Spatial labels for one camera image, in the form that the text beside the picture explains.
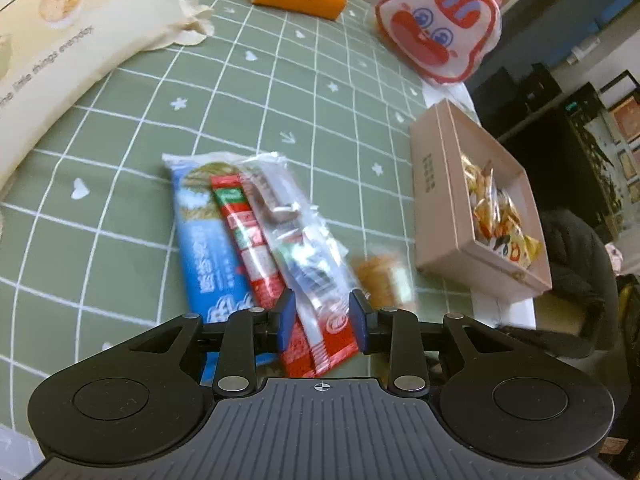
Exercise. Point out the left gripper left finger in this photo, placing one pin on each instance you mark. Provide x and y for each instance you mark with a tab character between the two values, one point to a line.
144	397

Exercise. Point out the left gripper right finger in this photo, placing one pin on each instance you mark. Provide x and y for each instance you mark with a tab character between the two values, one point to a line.
499	396

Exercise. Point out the yellow mushroom panda snack bag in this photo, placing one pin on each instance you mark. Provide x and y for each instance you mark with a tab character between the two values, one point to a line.
496	220

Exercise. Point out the long red snack packet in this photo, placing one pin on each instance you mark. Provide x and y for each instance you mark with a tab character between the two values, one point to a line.
299	359

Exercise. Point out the blue snack packet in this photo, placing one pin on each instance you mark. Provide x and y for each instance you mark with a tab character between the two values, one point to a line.
217	285

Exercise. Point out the green grid tablecloth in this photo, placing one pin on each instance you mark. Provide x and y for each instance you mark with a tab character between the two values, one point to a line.
89	250

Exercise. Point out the pink cardboard box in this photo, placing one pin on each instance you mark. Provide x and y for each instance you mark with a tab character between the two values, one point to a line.
443	223

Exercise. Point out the clear wrapped biscuit stack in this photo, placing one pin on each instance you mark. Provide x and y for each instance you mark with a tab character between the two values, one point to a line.
385	281

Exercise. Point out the clear wrapped dark snack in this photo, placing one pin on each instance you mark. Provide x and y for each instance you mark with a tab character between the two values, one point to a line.
298	237

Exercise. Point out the cream cartoon canvas bag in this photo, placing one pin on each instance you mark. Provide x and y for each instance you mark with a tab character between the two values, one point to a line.
53	51

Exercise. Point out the rabbit face snack bag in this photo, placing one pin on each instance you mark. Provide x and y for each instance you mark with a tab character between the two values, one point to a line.
444	41

